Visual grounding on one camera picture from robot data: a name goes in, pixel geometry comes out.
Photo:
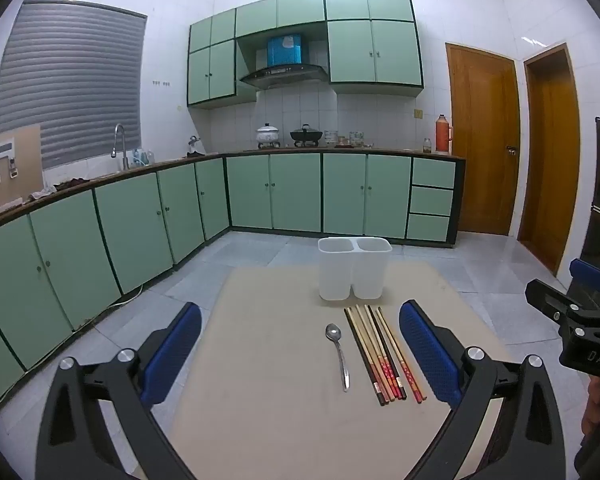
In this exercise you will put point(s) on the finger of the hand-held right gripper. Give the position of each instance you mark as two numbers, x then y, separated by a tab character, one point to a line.
547	297
590	273

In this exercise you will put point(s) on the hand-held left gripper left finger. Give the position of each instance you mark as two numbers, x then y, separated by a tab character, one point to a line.
172	355

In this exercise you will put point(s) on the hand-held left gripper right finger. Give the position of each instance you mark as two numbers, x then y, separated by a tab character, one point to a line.
430	355

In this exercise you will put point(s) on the metal spoon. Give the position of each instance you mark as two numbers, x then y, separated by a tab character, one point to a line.
333	332

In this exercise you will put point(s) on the white two-compartment utensil holder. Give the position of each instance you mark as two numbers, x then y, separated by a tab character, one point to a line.
337	275

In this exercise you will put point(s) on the person's right hand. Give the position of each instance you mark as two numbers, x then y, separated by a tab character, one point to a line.
593	405

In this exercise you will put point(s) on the beige tablecloth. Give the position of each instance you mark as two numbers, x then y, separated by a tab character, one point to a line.
260	360

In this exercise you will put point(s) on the brown wooden door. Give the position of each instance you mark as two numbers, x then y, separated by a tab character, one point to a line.
480	135
550	160

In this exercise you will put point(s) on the green drawer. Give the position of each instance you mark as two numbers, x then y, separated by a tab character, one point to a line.
428	227
431	201
433	173

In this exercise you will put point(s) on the orange thermos flask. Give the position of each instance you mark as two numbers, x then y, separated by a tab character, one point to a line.
442	137

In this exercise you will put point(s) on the glass jar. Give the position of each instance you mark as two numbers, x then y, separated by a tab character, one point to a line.
427	146

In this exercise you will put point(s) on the dark cloth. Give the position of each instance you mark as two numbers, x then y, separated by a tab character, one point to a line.
72	184

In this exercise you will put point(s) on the clear plastic bottle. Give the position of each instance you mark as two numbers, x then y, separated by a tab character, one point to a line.
150	157

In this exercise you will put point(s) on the blue bottle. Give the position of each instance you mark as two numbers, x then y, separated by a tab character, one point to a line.
139	158

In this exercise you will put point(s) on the metal kitchen faucet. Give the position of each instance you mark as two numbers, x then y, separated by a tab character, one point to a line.
125	155

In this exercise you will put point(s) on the white rag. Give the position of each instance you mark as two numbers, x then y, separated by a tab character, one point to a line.
44	192

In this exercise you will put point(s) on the green kitchen base cabinets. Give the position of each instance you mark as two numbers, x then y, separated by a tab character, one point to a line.
300	190

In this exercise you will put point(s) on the brown cardboard board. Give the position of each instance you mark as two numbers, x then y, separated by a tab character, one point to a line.
30	180

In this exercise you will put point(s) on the stack of patterned bowls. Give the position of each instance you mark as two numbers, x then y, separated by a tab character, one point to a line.
357	138

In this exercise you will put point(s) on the white lidded pot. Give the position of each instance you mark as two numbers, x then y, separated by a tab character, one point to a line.
269	135

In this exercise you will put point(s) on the black lidded wok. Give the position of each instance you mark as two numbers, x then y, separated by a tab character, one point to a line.
306	135

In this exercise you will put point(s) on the grey window blind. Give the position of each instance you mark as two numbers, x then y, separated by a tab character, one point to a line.
70	85

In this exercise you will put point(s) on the black range hood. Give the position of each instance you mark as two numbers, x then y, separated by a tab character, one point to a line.
285	76

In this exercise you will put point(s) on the white bracket device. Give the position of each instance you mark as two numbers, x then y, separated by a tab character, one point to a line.
2	149

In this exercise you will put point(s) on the green wall cabinets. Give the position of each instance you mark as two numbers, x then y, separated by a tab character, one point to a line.
395	50

